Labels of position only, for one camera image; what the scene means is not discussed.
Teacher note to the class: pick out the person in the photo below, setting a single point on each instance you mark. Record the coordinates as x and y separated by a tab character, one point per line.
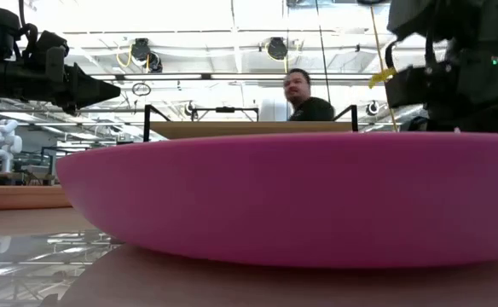
310	111

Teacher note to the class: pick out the black metal stand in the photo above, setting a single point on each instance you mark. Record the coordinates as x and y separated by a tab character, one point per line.
225	109

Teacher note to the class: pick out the white humanoid robot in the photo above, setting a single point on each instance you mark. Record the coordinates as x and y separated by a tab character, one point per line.
4	145

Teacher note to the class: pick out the wooden shelf with black frame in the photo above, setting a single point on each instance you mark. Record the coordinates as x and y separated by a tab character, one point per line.
249	128

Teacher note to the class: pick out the white cylindrical container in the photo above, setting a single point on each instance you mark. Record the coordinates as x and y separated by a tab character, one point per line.
274	110

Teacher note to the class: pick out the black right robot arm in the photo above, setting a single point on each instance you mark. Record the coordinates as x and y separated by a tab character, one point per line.
445	17

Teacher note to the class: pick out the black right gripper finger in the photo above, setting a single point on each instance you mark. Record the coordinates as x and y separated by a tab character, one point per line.
409	89

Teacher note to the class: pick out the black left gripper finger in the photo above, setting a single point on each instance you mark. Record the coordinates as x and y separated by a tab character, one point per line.
95	88

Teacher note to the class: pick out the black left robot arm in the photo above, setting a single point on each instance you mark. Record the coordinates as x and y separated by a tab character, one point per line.
1	79

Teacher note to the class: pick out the yellow tape flag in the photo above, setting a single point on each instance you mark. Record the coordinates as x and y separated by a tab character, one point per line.
381	77

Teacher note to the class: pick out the magenta plate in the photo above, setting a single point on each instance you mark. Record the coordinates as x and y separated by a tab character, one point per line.
274	200

